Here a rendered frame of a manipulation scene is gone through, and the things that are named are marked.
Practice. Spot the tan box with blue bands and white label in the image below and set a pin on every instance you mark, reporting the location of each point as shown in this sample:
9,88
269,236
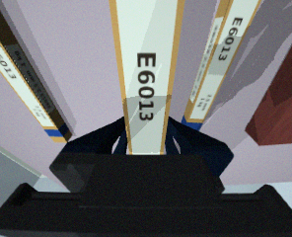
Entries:
146,36

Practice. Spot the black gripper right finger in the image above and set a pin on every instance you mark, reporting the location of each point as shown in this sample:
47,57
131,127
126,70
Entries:
193,142

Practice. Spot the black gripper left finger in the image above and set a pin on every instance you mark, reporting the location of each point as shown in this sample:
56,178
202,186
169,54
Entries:
101,140

